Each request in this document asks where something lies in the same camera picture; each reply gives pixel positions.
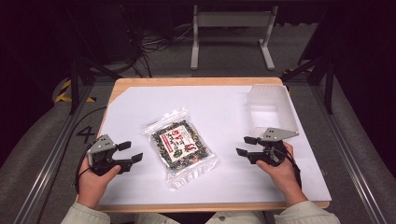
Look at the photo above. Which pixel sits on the aluminium rail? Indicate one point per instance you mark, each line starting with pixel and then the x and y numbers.
pixel 348 149
pixel 51 155

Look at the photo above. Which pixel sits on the clear bag of dark snacks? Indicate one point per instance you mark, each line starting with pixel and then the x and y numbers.
pixel 180 148

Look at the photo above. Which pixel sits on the black metal stand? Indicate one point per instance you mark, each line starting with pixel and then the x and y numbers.
pixel 320 71
pixel 79 77

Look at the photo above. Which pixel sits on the white plastic bin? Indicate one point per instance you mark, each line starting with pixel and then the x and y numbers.
pixel 270 109

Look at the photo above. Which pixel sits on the person's left hand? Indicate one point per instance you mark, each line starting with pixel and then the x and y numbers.
pixel 95 184

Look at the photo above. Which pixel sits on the person's torso clothing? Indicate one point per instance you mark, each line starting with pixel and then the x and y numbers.
pixel 202 218

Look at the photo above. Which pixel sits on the white metal stand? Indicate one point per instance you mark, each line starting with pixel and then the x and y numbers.
pixel 233 34

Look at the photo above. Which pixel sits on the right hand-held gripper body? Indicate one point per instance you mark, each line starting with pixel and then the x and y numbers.
pixel 270 148

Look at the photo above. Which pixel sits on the white paper sheet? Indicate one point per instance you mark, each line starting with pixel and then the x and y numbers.
pixel 214 118

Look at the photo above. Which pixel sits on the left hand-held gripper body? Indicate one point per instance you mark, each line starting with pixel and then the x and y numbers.
pixel 101 154

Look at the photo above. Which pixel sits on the yellow black hazard tape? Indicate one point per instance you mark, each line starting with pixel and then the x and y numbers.
pixel 67 93

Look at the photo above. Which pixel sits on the person's right hand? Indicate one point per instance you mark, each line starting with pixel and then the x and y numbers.
pixel 281 177

